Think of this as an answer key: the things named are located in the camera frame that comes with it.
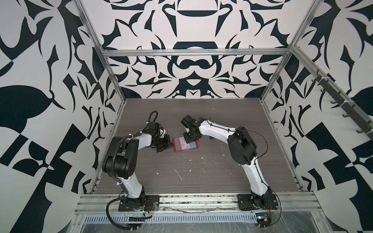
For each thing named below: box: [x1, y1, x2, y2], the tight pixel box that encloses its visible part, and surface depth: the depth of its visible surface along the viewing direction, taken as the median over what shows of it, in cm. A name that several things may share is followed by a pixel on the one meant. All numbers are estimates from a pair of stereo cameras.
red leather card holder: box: [171, 136, 200, 152], surface depth 96 cm
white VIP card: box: [179, 136, 190, 150], surface depth 96 cm
